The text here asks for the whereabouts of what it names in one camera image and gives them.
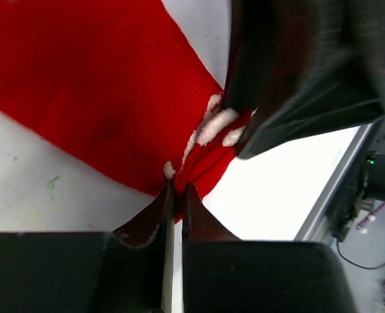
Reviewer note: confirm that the aluminium mounting rail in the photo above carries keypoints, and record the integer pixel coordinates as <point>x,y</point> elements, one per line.
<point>343,197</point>

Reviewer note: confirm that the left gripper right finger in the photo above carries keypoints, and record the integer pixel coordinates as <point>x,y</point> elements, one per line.
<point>199,224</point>

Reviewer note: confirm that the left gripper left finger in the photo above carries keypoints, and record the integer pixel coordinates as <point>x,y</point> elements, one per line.
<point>142,229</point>

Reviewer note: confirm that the red sock with white bear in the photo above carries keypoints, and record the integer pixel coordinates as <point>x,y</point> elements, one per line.
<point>116,85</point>

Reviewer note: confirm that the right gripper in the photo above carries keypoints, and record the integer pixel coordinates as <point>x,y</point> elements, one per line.
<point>304,68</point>

